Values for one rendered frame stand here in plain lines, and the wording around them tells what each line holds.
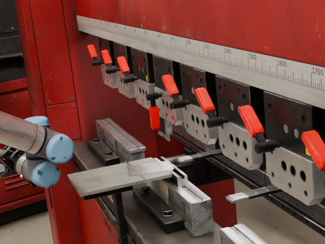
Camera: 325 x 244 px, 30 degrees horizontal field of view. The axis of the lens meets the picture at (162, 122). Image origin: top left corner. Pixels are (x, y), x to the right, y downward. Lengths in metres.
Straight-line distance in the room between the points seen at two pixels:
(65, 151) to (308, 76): 0.81
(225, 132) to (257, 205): 2.80
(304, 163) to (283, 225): 2.76
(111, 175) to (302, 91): 0.90
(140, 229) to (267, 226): 2.10
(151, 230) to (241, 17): 0.77
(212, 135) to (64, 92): 1.31
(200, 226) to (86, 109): 1.11
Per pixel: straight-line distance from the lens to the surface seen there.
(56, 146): 1.55
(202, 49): 1.27
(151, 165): 1.77
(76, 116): 2.56
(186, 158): 1.80
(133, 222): 1.73
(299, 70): 0.94
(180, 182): 1.68
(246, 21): 1.07
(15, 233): 4.07
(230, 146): 1.21
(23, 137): 1.54
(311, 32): 0.90
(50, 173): 1.70
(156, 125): 1.57
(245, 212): 3.91
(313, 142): 0.87
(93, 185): 1.68
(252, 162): 1.13
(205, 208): 1.59
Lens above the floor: 1.57
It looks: 15 degrees down
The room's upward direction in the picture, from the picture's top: 6 degrees counter-clockwise
